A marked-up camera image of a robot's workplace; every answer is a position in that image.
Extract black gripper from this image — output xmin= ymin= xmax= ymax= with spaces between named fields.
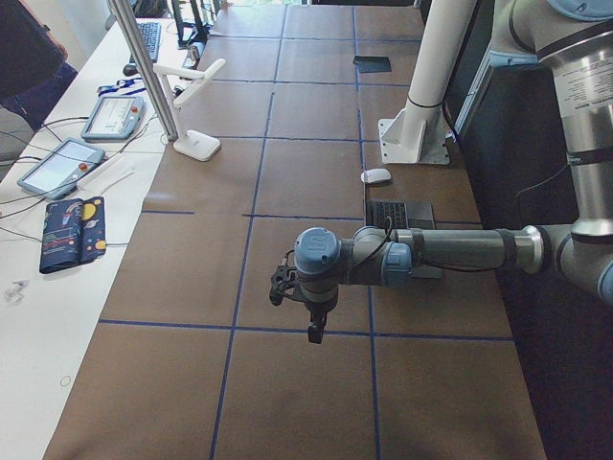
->
xmin=269 ymin=264 xmax=330 ymax=343

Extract grey laptop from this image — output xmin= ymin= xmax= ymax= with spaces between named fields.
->
xmin=365 ymin=199 xmax=435 ymax=229

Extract white computer mouse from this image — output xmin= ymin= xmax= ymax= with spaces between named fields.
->
xmin=360 ymin=168 xmax=392 ymax=185

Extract black mouse pad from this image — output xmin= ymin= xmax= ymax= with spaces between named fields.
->
xmin=352 ymin=56 xmax=392 ymax=74

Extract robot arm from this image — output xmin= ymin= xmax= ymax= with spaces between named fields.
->
xmin=269 ymin=1 xmax=612 ymax=343

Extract black desk mouse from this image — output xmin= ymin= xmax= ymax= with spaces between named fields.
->
xmin=123 ymin=63 xmax=138 ymax=77

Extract white plastic tube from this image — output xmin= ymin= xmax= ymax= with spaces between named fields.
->
xmin=77 ymin=155 xmax=136 ymax=195

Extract dark blue space pouch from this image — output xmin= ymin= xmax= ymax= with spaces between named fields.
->
xmin=39 ymin=196 xmax=106 ymax=274

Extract far teach pendant tablet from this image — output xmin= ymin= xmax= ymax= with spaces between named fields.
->
xmin=80 ymin=96 xmax=145 ymax=142

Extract teach pendant tablet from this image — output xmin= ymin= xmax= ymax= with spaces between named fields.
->
xmin=17 ymin=138 xmax=105 ymax=200
xmin=80 ymin=96 xmax=145 ymax=142

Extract near teach pendant tablet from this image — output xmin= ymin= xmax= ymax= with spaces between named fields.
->
xmin=17 ymin=138 xmax=105 ymax=200

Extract black keyboard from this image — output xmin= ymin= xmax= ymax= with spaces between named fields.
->
xmin=137 ymin=22 xmax=162 ymax=62

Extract person in dark clothes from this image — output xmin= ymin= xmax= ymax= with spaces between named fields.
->
xmin=1 ymin=1 xmax=78 ymax=130

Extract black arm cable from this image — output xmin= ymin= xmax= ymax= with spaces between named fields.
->
xmin=280 ymin=215 xmax=499 ymax=274

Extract blue lanyard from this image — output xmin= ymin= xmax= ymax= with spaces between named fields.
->
xmin=97 ymin=76 xmax=145 ymax=96

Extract aluminium frame post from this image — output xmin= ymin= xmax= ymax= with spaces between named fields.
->
xmin=108 ymin=0 xmax=177 ymax=142

